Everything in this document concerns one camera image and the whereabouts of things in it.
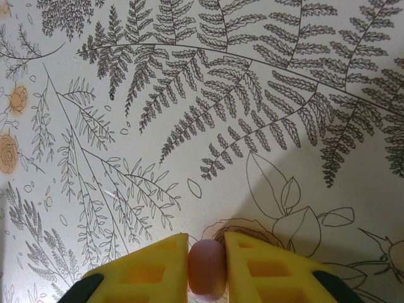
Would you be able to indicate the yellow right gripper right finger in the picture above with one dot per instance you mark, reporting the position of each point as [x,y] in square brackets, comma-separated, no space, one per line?
[277,284]

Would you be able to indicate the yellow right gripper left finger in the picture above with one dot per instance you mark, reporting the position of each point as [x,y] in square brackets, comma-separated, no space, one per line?
[142,277]

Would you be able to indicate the purple rounded case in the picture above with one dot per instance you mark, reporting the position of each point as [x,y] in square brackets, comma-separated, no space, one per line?
[206,268]

